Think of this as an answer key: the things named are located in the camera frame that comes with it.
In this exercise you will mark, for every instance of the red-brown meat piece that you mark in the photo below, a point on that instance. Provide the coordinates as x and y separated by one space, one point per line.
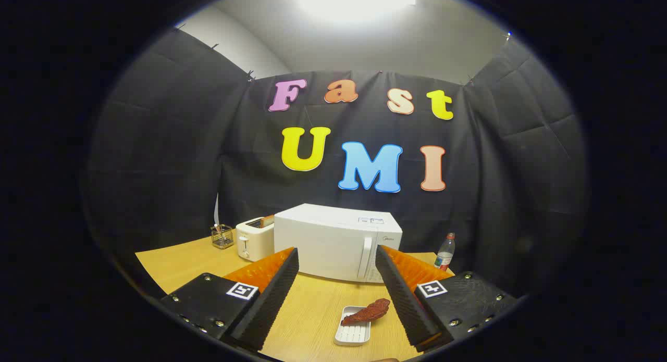
370 312

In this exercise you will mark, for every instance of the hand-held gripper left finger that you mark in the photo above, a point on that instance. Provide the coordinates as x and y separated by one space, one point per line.
271 304

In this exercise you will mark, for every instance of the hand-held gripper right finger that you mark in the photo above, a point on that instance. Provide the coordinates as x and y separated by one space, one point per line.
404 299

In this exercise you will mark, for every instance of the white pop-up toaster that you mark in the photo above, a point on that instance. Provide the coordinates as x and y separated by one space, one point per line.
252 242

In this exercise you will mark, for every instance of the clear plastic water bottle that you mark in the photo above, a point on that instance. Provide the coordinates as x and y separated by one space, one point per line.
444 258

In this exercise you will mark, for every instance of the small white ribbed tray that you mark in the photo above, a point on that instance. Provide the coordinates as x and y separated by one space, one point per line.
351 335

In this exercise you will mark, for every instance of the white toaster oven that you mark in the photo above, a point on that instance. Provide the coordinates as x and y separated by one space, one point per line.
323 242

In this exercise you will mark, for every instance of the bread slice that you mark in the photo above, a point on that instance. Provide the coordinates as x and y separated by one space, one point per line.
268 221

